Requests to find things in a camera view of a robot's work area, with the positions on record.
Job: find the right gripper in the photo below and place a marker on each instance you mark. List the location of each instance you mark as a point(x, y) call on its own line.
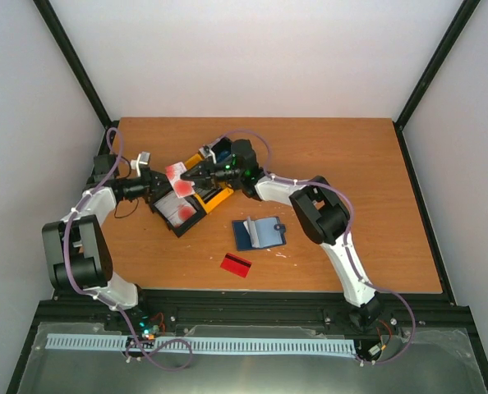
point(204, 173)

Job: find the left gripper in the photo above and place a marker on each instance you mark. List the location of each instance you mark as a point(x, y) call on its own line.
point(152, 189)

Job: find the white red credit card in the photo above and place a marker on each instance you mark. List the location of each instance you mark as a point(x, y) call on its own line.
point(181, 188)

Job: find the blue leather card holder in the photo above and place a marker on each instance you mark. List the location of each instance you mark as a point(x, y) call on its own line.
point(259, 234)

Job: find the red black-stripe credit card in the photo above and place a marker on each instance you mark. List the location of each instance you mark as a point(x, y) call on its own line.
point(235, 265)

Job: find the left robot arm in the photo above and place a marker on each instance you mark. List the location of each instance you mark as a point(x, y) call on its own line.
point(76, 251)

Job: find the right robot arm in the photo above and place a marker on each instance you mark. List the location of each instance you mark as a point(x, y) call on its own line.
point(325, 217)

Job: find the blue card stack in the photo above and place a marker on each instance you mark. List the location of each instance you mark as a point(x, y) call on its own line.
point(222, 155)

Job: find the white red card stack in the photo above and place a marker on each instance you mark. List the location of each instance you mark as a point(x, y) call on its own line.
point(175, 210)

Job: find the yellow middle bin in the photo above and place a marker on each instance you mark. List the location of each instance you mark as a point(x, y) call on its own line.
point(211, 198)

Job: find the left black bin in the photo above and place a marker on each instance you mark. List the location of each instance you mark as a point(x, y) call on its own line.
point(190, 223)

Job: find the black bin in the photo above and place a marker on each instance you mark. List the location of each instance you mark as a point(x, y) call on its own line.
point(190, 223)
point(223, 143)

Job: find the right black bin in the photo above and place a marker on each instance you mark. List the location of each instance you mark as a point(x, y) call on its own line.
point(223, 143)

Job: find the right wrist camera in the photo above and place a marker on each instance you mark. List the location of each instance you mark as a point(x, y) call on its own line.
point(207, 152)

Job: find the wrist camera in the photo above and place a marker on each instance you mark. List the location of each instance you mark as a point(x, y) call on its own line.
point(142, 161)
point(207, 152)

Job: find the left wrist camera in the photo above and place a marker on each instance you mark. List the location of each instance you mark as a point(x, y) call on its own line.
point(142, 161)

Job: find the left black frame post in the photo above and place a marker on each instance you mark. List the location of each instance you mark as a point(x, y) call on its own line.
point(59, 34)

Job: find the black frame post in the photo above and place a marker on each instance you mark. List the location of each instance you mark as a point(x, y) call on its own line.
point(443, 49)
point(59, 34)

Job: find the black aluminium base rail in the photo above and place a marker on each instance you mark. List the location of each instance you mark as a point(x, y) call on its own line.
point(310, 309)

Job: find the light blue cable duct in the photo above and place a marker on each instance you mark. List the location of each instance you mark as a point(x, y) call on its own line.
point(205, 345)

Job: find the right black frame post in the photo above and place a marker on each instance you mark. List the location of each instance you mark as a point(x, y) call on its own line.
point(443, 49)

